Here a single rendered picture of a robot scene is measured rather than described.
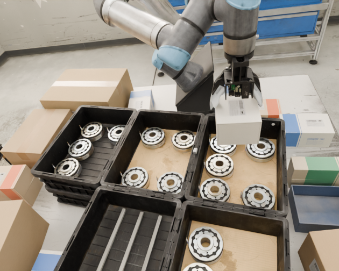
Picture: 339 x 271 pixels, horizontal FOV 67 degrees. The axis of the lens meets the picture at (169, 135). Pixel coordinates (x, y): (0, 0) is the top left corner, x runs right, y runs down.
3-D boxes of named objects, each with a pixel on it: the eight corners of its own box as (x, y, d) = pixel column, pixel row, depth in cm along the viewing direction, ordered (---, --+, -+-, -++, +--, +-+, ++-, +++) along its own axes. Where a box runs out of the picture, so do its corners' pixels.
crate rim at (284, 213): (205, 117, 106) (205, 113, 105) (283, 123, 98) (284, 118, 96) (184, 202, 81) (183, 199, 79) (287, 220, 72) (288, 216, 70)
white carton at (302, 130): (279, 146, 116) (283, 132, 110) (276, 127, 124) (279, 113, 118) (328, 147, 112) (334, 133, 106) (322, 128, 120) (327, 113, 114)
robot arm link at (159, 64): (167, 76, 131) (145, 61, 126) (182, 53, 129) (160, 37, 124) (174, 80, 121) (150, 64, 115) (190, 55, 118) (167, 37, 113)
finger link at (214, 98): (203, 115, 75) (221, 93, 69) (203, 102, 79) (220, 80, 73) (212, 119, 76) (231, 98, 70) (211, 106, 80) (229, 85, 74)
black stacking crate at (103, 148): (89, 122, 130) (80, 105, 122) (143, 128, 122) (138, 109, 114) (44, 189, 105) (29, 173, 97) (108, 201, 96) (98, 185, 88)
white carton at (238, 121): (214, 102, 91) (213, 81, 84) (249, 100, 89) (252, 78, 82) (217, 145, 77) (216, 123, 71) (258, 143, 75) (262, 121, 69)
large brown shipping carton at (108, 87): (56, 127, 150) (39, 100, 135) (79, 95, 169) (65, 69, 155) (119, 130, 139) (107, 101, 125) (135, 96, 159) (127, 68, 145)
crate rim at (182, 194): (139, 112, 115) (138, 108, 113) (205, 117, 106) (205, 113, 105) (100, 188, 89) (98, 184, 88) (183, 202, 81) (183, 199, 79)
